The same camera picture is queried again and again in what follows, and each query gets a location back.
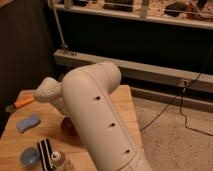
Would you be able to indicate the orange ceramic bowl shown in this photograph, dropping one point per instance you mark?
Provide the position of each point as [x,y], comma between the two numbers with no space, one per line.
[68,128]

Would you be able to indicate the clear glass bottle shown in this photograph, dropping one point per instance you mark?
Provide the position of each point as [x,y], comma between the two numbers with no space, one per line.
[60,162]

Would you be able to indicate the black white striped block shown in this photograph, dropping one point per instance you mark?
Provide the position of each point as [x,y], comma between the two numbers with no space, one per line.
[45,151]

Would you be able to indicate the white shelf ledge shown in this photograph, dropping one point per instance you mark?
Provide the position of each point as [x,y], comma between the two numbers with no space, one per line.
[132,16]

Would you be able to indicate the blue sponge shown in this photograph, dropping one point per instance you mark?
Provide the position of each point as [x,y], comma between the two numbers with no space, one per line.
[27,123]

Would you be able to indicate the small blue cup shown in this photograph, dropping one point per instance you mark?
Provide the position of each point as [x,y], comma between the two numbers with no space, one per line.
[29,157]

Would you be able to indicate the orange toy carrot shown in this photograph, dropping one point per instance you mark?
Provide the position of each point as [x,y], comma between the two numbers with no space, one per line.
[18,104]

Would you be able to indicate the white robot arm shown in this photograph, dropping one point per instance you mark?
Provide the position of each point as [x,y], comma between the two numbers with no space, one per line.
[83,95]

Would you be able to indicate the metal pole stand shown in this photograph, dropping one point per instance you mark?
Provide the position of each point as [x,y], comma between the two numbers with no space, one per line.
[64,46]

